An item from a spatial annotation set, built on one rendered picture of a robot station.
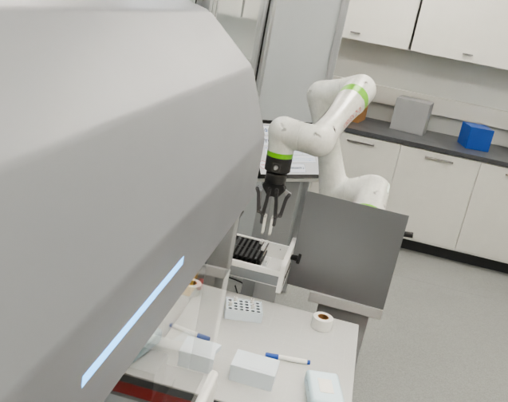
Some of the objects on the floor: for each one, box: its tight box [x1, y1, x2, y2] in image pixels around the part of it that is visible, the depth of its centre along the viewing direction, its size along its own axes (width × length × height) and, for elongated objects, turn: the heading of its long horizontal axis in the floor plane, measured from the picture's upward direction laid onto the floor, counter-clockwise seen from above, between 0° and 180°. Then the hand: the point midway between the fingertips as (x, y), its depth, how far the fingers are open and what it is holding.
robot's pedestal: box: [308, 290, 383, 369], centre depth 260 cm, size 30×30×76 cm
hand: (267, 224), depth 227 cm, fingers closed
